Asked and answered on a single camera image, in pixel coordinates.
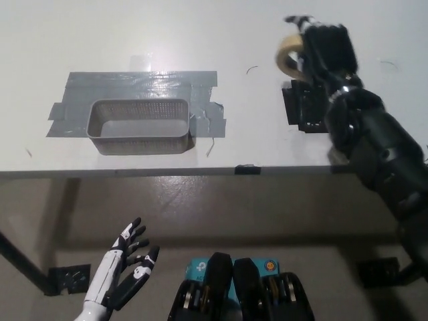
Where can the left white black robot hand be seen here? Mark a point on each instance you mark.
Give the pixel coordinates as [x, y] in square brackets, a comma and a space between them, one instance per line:
[100, 277]

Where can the grey duct tape patch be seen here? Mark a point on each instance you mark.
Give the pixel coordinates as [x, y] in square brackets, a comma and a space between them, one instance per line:
[133, 83]

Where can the small grey mesh container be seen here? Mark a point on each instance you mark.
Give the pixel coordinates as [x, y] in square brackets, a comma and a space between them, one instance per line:
[137, 128]

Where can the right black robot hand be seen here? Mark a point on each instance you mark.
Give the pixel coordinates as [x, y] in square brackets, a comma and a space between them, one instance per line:
[329, 50]

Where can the teal box on robot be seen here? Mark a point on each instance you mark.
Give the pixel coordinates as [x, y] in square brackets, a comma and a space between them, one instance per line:
[199, 267]

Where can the beige masking tape roll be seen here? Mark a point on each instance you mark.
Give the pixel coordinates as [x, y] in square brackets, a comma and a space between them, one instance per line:
[286, 47]

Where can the black table leg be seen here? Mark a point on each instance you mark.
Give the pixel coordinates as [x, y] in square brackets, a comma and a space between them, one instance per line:
[20, 264]

